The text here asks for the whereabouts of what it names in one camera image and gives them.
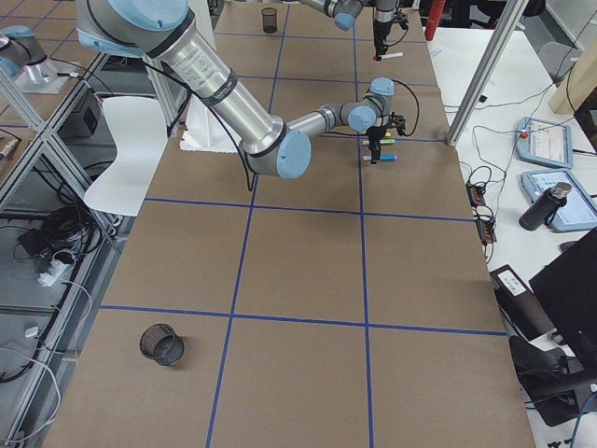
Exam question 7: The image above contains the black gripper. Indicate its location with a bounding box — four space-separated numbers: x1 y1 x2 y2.
367 115 391 164
373 9 407 60

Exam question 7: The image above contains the red and white marker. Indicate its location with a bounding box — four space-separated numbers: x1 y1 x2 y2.
373 51 404 61

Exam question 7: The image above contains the blue marker pen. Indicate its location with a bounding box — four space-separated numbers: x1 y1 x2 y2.
362 154 397 163

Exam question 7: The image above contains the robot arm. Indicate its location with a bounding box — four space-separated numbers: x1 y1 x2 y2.
299 0 410 61
76 1 400 178

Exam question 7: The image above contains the green highlighter pen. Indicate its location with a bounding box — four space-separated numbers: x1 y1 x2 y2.
362 138 396 146

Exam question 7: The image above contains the red fire extinguisher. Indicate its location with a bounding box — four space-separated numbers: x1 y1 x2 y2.
424 0 445 42

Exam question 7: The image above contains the orange circuit board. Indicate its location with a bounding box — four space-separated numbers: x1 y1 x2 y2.
465 183 486 207

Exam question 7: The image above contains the far black mesh cup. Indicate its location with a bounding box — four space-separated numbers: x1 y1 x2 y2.
261 7 278 34

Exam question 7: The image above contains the black mesh cup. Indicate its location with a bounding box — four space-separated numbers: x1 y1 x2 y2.
139 323 185 366
261 7 278 34

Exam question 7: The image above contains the brown paper table mat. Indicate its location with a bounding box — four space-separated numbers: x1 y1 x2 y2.
45 2 534 447

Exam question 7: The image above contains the upper blue teach pendant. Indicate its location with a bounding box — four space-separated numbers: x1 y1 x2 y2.
516 117 573 169

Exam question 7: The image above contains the blue teach pendant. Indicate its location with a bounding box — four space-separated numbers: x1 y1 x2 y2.
516 117 573 169
519 169 596 232

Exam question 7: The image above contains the black water bottle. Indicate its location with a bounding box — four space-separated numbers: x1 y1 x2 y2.
519 182 573 231

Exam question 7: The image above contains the lower blue teach pendant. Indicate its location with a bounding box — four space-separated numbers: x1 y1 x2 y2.
519 169 596 232

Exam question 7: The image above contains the black monitor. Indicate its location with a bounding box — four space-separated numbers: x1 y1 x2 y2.
530 230 596 367

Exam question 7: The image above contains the near black mesh cup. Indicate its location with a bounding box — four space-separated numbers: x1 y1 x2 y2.
139 323 185 366

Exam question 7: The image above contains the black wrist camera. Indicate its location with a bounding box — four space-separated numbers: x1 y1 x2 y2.
387 112 407 136

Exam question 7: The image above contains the grey aluminium frame post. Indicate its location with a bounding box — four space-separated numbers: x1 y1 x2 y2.
446 0 529 147

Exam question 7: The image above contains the white camera stand base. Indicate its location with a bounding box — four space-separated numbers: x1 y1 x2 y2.
180 96 240 153

